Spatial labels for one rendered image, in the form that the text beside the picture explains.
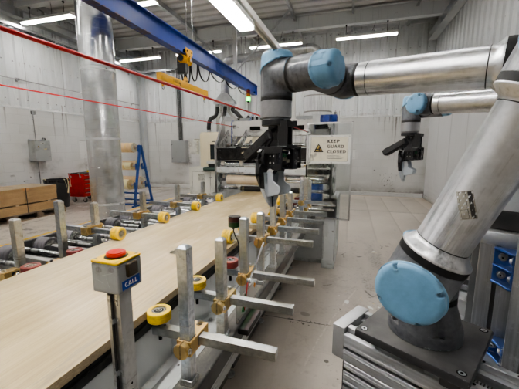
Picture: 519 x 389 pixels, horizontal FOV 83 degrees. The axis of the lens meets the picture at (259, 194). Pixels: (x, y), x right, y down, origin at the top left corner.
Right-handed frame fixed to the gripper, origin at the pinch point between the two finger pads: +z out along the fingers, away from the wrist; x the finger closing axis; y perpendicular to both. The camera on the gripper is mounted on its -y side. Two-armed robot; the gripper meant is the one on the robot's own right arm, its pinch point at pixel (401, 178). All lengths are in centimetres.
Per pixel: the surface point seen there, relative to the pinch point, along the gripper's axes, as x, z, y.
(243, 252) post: -52, 34, -48
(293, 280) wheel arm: -37, 47, -30
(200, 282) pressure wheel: -76, 41, -47
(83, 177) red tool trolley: 62, 62, -847
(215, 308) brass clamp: -77, 47, -36
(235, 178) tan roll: 103, 25, -248
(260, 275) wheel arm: -45, 46, -44
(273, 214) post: -8, 27, -72
